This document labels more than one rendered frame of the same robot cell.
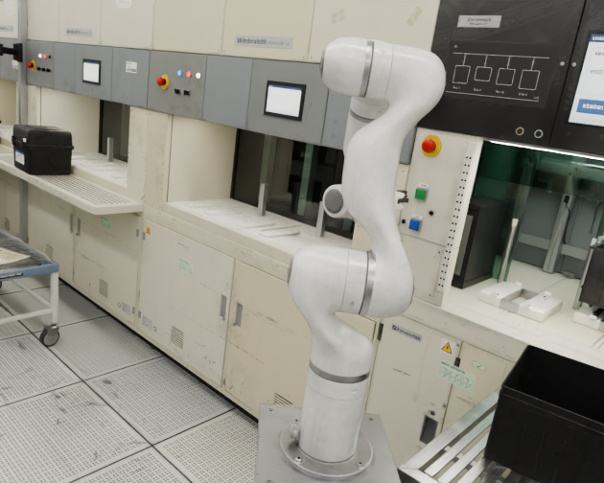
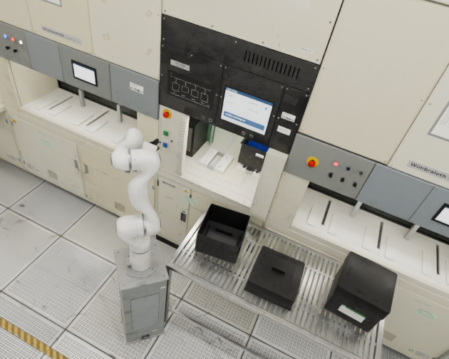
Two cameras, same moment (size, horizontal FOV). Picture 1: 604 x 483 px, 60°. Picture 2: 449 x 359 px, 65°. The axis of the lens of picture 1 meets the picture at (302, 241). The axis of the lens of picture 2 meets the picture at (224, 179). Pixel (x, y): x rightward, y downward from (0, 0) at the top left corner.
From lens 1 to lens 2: 1.20 m
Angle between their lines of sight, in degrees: 34
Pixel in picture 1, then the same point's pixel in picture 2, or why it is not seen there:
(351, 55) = (122, 164)
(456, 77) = (173, 87)
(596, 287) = (243, 157)
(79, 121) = not seen: outside the picture
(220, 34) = (28, 20)
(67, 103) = not seen: outside the picture
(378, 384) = (160, 201)
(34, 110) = not seen: outside the picture
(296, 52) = (85, 48)
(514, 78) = (198, 95)
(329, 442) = (141, 267)
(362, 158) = (135, 194)
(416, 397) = (177, 206)
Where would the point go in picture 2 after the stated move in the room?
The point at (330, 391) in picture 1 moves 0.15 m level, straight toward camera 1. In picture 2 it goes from (138, 256) to (138, 281)
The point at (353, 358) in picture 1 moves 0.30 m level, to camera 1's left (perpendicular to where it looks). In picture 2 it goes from (144, 248) to (85, 256)
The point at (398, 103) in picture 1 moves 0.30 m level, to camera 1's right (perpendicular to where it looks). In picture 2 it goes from (144, 174) to (205, 169)
